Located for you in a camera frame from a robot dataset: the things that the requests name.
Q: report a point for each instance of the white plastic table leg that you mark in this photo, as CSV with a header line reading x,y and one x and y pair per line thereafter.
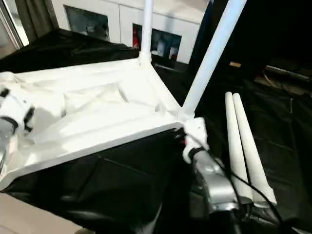
x,y
251,151
209,53
147,29
235,136

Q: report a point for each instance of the white plastic table top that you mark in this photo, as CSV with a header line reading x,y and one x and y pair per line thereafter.
x,y
97,102

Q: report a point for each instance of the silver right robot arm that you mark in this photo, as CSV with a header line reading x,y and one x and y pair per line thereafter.
x,y
217,180

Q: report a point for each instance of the black mat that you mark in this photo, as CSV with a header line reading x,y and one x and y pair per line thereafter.
x,y
122,185

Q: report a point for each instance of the small tan label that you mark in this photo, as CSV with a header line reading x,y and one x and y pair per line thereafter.
x,y
235,64

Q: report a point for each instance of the grey curtain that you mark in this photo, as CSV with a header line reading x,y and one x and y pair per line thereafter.
x,y
41,17

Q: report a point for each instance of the red bottle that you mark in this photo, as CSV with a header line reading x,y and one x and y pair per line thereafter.
x,y
135,39

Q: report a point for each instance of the dark metal pole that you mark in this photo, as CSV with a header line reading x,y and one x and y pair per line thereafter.
x,y
290,73

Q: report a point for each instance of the white glass-door cabinet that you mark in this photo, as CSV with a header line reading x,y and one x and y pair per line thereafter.
x,y
122,14

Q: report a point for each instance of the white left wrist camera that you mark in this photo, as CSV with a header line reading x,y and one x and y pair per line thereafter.
x,y
14,104

